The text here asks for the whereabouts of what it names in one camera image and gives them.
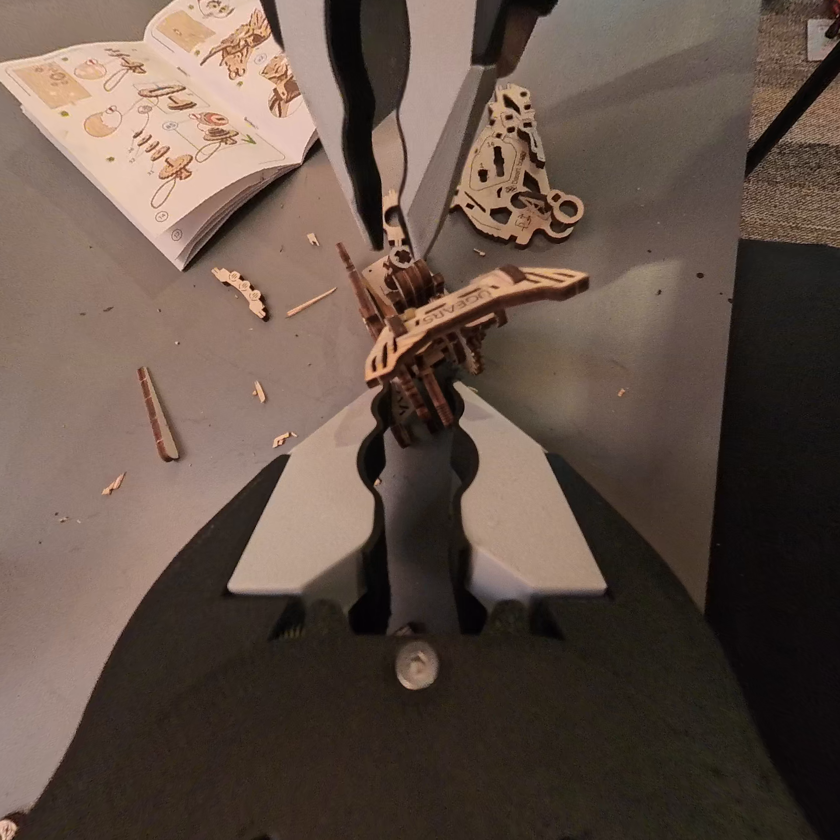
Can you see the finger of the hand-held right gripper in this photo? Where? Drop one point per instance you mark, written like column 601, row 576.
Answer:
column 308, row 52
column 439, row 98

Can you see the person's right hand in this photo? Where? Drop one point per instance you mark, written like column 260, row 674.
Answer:
column 520, row 39

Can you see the brown wooden model assembly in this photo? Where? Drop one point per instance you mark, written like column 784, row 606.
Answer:
column 472, row 298

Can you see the pale wooden parts sheet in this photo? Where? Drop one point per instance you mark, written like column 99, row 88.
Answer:
column 489, row 220

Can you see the small wooden link part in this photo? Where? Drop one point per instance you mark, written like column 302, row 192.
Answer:
column 391, row 229

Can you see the open instruction booklet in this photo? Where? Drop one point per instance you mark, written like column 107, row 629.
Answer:
column 216, row 190

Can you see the curved wooden part oval holes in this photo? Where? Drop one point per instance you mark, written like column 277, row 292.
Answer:
column 241, row 289

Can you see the long notched wooden strip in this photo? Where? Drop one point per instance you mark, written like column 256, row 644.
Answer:
column 157, row 417

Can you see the wooden toothpick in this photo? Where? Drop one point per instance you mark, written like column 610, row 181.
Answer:
column 312, row 302

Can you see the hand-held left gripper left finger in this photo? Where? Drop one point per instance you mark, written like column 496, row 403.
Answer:
column 302, row 525

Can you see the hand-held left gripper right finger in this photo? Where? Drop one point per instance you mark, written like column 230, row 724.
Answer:
column 538, row 531

